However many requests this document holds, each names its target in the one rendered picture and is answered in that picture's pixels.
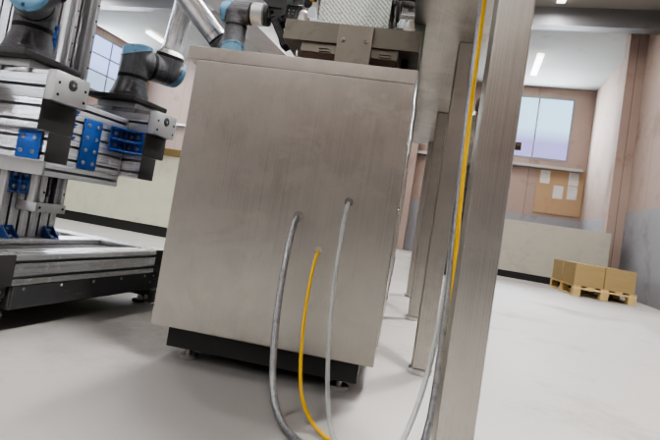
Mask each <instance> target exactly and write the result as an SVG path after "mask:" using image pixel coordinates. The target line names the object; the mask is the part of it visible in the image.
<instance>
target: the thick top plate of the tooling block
mask: <svg viewBox="0 0 660 440"><path fill-rule="evenodd" d="M340 25H343V24H334V23H324V22H315V21H305V20H295V19H286V23H285V29H284V35H283V38H284V40H285V41H286V43H287V45H288V46H289V48H290V49H291V51H292V53H293V54H294V56H296V50H297V48H301V45H302V41H306V42H315V43H325V44H334V45H337V39H338V33H339V27H340ZM374 30H375V32H374V37H373V43H372V49H380V50H389V51H398V52H399V68H401V62H402V60H403V59H406V60H409V65H408V69H411V70H417V69H418V63H419V56H420V49H421V40H422V31H412V30H402V29H392V28H383V27H375V28H374Z"/></svg>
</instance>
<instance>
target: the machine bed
mask: <svg viewBox="0 0 660 440"><path fill-rule="evenodd" d="M188 59H189V60H191V61H192V62H193V63H194V64H196V60H204V61H213V62H221V63H230V64H238V65H247V66H255V67H263V68H272V69H281V70H289V71H298V72H306V73H315V74H323V75H331V76H340V77H348V78H357V79H366V80H374V81H383V82H391V83H407V84H415V85H416V84H417V75H418V71H416V70H407V69H398V68H389V67H380V66H371V65H363V64H354V63H345V62H336V61H328V60H319V59H310V58H302V57H293V56H284V55H275V54H266V53H257V52H248V51H240V50H231V49H222V48H213V47H204V46H195V45H190V47H189V53H188Z"/></svg>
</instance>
